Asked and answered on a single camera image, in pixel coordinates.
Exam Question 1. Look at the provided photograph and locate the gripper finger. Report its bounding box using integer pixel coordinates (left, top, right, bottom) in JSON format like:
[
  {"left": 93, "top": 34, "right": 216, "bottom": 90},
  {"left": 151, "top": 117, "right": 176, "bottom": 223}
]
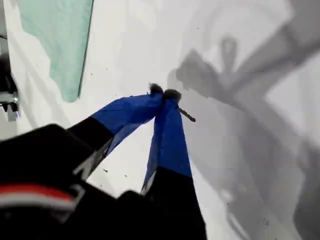
[
  {"left": 66, "top": 83, "right": 165, "bottom": 181},
  {"left": 139, "top": 88, "right": 208, "bottom": 240}
]

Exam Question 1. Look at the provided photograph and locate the pale green T-shirt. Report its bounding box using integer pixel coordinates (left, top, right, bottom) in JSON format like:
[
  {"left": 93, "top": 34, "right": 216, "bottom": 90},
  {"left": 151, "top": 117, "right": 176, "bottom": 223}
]
[{"left": 18, "top": 0, "right": 95, "bottom": 103}]

